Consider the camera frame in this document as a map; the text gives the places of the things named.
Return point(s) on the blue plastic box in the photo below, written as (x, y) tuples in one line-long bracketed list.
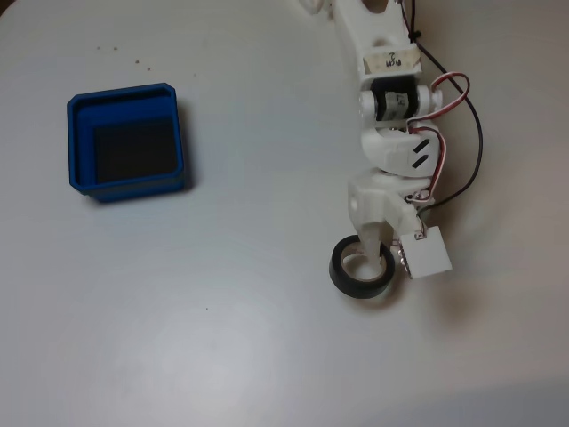
[(82, 147)]

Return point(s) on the white camera box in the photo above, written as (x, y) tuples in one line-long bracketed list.
[(427, 253)]

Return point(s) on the black tape roll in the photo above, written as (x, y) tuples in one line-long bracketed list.
[(342, 280)]

